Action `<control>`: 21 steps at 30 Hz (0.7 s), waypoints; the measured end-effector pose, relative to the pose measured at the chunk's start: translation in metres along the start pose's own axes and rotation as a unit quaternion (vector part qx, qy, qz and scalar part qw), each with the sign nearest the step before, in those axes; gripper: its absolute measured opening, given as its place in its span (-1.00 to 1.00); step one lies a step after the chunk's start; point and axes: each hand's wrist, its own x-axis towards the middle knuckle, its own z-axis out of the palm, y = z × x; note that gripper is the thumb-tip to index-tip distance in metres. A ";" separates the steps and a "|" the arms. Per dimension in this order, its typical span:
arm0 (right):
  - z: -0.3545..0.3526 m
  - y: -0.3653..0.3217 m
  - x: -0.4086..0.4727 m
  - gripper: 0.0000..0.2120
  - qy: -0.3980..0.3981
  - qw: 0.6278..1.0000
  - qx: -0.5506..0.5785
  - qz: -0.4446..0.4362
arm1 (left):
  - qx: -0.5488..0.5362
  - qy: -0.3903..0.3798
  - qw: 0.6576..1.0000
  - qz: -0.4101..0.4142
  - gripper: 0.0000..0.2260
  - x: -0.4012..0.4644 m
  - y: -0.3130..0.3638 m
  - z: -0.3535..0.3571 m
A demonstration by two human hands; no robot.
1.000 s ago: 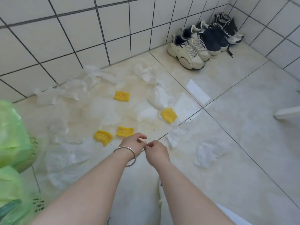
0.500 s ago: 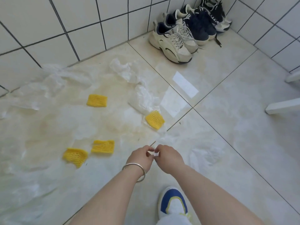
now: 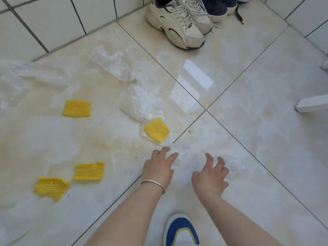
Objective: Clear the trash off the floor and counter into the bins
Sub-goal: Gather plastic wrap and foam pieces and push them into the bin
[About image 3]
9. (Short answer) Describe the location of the person's left hand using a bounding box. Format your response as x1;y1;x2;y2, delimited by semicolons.
141;147;179;193

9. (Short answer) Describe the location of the person's right hand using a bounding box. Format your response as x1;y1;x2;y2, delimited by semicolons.
191;153;229;201

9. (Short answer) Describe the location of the person's left forearm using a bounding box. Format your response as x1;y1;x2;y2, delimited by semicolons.
83;182;164;246

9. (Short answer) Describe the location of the person's right forearm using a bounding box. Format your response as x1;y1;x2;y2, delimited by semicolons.
199;193;283;246

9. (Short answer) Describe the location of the thin clear plastic wrap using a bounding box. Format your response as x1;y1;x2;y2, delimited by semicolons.
217;154;246;183

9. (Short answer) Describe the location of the yellow foam net sleeve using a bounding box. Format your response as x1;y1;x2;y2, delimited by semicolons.
72;161;105;181
144;117;170;144
63;99;93;118
33;176;70;202

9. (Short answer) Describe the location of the small crumpled clear plastic bag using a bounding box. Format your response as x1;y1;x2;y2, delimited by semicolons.
120;84;166;124

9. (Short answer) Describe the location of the blue and white shoe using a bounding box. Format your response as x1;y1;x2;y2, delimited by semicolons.
163;214;200;246

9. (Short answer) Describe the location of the long crumpled clear plastic bag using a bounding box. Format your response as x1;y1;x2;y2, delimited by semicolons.
91;44;160;86

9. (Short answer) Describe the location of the white furniture leg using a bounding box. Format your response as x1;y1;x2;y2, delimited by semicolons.
295;94;328;113

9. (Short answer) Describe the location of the white sneaker with dark trim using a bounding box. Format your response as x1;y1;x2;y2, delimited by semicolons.
146;0;206;51
179;0;214;35

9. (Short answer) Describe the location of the navy blue shoe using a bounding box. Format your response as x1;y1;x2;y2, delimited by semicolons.
225;0;239;15
202;0;229;23

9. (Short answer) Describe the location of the large clear plastic sheet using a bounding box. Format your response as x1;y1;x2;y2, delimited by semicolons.
0;58;71;109

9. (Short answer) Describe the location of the silver bangle bracelet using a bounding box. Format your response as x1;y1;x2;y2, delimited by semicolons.
140;179;166;195

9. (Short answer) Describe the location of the black strap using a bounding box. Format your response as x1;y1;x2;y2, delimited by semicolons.
234;4;244;25

